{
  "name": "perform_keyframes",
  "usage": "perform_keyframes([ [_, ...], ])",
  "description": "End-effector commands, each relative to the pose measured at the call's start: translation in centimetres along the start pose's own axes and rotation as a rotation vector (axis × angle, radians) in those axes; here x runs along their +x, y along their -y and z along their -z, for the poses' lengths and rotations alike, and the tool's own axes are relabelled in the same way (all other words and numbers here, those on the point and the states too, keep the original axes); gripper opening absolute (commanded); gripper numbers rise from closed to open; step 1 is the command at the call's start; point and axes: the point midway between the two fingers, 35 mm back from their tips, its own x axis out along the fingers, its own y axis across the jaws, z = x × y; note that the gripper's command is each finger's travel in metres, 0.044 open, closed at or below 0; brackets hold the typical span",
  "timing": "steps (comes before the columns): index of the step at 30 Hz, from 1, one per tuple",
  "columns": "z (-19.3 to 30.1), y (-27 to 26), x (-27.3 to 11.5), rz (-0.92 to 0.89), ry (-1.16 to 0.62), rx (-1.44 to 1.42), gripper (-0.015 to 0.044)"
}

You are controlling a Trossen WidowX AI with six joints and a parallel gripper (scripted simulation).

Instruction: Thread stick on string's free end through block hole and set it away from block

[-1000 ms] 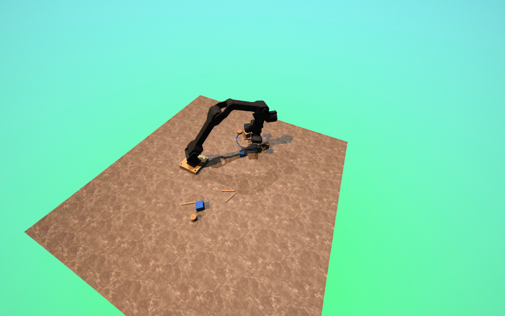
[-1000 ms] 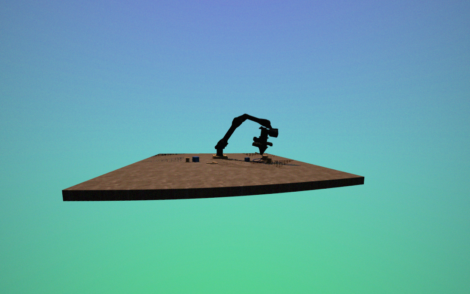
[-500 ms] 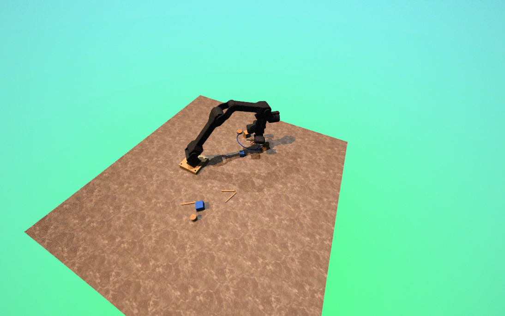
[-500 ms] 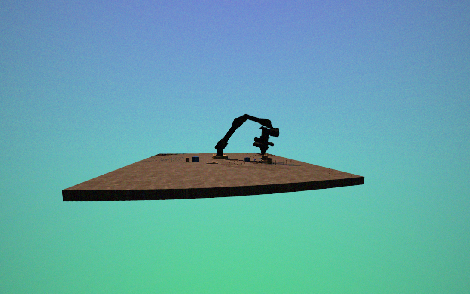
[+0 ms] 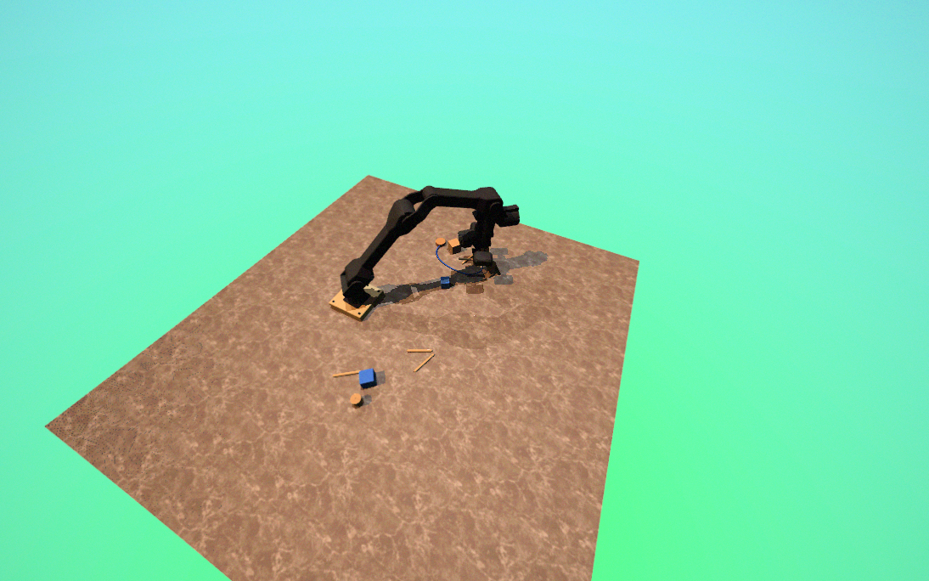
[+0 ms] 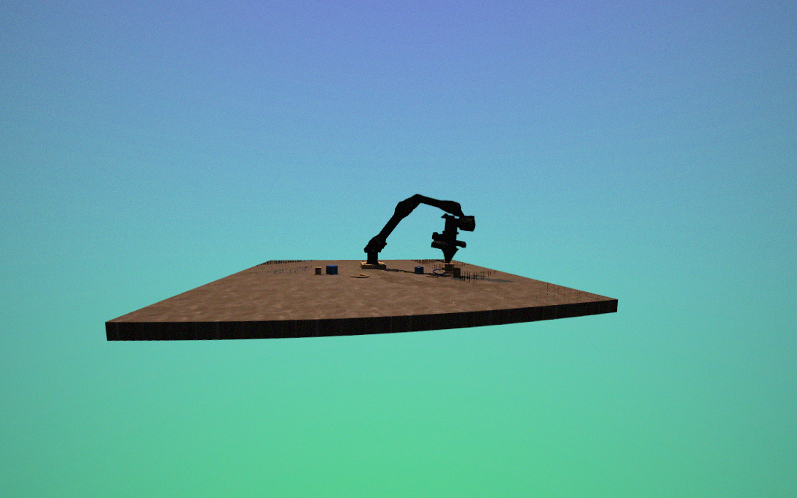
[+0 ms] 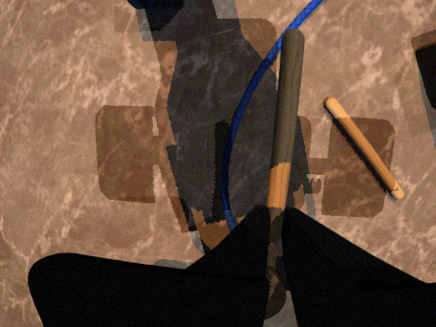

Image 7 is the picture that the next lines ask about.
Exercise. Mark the orange-brown wooden block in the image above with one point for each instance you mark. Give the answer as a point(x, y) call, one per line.
point(427, 55)

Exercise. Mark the dark blue square block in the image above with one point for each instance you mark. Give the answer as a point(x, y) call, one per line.
point(143, 4)

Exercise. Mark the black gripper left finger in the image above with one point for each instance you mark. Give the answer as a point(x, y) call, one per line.
point(227, 287)

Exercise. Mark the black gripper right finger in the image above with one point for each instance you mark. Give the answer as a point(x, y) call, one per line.
point(334, 283)

